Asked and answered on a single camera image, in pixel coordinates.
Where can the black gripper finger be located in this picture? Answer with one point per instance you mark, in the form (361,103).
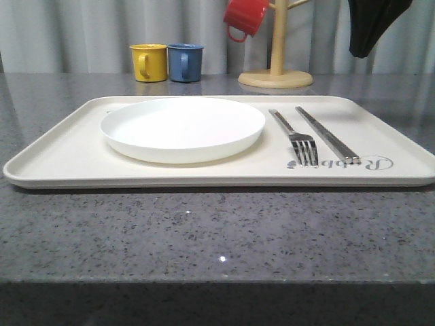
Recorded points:
(369,20)

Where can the silver metal fork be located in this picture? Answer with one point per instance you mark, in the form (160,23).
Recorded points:
(303,145)

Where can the white round plate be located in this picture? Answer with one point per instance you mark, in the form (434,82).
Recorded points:
(183,130)

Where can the wooden mug tree stand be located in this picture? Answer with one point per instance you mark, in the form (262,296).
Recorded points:
(277,76)

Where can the red enamel mug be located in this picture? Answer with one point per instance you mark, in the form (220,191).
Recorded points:
(245,16)

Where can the blue enamel mug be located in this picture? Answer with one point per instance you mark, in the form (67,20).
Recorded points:
(185,62)

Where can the yellow enamel mug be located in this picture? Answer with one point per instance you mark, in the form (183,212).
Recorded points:
(150,62)

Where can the cream rectangular serving tray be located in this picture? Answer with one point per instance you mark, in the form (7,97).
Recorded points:
(74,154)

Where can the grey pleated curtain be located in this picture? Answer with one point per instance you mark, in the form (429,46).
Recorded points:
(95,37)

